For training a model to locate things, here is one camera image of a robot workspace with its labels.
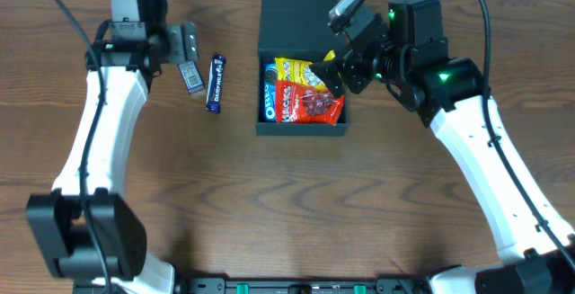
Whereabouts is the small blue gum pack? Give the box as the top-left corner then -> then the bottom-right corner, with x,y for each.
178,61 -> 205,94

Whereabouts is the blue Oreo cookie pack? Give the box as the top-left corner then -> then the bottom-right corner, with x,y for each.
263,63 -> 279,121

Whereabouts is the Dairy Milk chocolate bar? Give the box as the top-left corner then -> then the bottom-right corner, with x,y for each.
206,53 -> 226,113

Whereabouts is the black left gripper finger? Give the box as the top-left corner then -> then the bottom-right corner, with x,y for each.
166,24 -> 185,64
181,22 -> 199,62

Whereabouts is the red snack bag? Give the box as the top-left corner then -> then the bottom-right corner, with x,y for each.
276,81 -> 345,126

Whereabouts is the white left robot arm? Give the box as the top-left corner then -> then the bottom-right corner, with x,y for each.
26,21 -> 198,293

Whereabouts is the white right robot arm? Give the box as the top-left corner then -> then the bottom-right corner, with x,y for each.
312,0 -> 574,293

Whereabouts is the yellow snack bag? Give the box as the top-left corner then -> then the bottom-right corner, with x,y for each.
275,58 -> 328,92

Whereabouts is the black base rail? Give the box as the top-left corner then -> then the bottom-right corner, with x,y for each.
178,278 -> 432,294

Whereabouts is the black open gift box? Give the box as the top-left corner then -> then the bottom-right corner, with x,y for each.
255,0 -> 349,137

